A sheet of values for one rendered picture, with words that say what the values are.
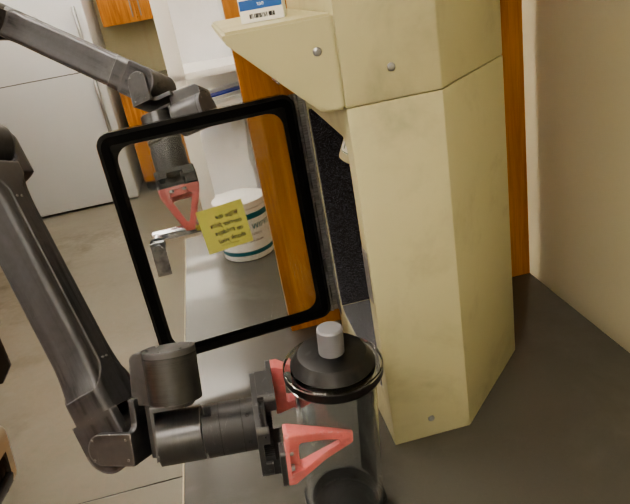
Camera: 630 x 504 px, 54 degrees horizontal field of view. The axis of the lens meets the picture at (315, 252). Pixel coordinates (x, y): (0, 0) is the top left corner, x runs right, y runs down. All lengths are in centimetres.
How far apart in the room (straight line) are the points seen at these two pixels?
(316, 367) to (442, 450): 30
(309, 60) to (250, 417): 38
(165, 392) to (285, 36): 39
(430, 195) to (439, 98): 11
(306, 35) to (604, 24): 51
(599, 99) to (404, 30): 45
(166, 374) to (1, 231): 25
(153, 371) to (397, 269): 31
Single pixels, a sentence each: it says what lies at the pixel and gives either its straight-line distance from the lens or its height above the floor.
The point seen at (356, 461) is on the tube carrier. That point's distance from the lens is 71.
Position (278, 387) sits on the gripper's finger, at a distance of 75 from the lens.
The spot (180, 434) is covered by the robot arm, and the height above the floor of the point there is 114.
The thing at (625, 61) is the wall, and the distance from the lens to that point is 100.
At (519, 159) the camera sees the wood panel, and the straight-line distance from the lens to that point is 122.
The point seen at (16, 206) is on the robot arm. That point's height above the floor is 137.
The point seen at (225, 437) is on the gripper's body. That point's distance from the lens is 69.
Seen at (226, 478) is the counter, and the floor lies 94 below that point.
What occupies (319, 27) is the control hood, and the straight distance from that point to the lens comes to 68.
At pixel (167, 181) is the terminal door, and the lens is 99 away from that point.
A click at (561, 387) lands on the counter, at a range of 101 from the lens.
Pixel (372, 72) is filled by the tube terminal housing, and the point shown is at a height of 144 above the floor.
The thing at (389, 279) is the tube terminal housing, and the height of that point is 120.
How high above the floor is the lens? 155
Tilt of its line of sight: 24 degrees down
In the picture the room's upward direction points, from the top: 10 degrees counter-clockwise
